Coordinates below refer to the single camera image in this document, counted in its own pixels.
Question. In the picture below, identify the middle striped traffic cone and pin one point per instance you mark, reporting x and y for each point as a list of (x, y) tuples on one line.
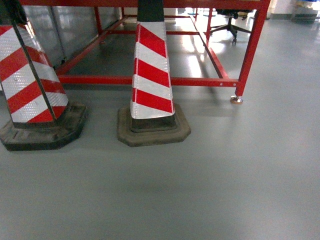
[(152, 118)]

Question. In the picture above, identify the striped traffic cone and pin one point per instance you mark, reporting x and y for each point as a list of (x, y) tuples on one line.
[(41, 115), (152, 118)]

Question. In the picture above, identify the left striped traffic cone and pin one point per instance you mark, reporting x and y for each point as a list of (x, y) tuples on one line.
[(41, 115)]

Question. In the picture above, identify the black office chair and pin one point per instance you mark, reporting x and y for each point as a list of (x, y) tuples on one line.
[(233, 29)]

